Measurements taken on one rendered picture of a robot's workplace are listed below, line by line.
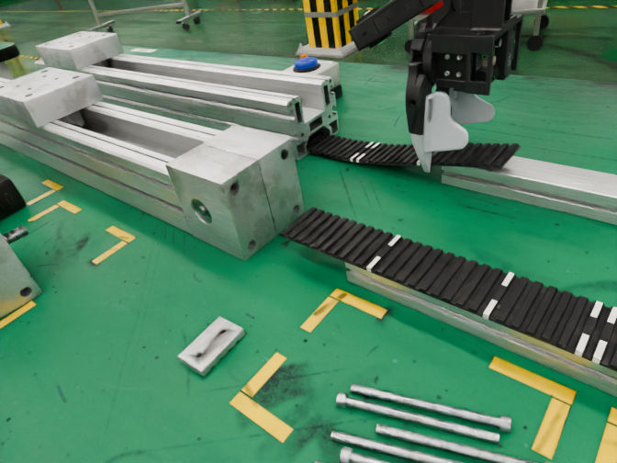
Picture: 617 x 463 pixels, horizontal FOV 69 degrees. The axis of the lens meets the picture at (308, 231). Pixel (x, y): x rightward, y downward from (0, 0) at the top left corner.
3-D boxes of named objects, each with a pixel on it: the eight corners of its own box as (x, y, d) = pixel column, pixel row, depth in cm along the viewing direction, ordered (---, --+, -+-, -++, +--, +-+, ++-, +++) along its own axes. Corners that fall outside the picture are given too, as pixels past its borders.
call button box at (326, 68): (343, 95, 79) (339, 60, 76) (308, 118, 74) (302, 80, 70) (308, 91, 84) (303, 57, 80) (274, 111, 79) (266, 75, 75)
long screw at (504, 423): (510, 422, 29) (511, 413, 28) (510, 436, 28) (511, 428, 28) (354, 386, 33) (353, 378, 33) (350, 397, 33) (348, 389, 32)
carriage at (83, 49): (129, 65, 98) (117, 32, 94) (84, 84, 92) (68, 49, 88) (94, 61, 107) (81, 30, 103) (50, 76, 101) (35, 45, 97)
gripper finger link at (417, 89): (415, 138, 45) (424, 45, 41) (401, 136, 46) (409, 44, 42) (436, 129, 49) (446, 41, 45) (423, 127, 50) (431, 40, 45)
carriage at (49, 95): (111, 116, 73) (93, 73, 69) (47, 145, 67) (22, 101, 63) (67, 104, 82) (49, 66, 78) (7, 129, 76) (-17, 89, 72)
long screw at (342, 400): (336, 409, 32) (334, 400, 31) (340, 396, 32) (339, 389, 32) (497, 450, 28) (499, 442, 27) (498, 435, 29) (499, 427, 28)
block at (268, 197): (318, 201, 54) (306, 128, 48) (245, 261, 47) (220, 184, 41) (265, 184, 59) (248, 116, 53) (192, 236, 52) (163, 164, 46)
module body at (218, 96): (340, 131, 68) (332, 75, 63) (297, 161, 62) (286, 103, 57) (89, 82, 114) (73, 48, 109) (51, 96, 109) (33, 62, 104)
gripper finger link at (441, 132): (455, 188, 46) (469, 96, 42) (405, 176, 50) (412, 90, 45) (467, 180, 48) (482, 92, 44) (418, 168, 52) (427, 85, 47)
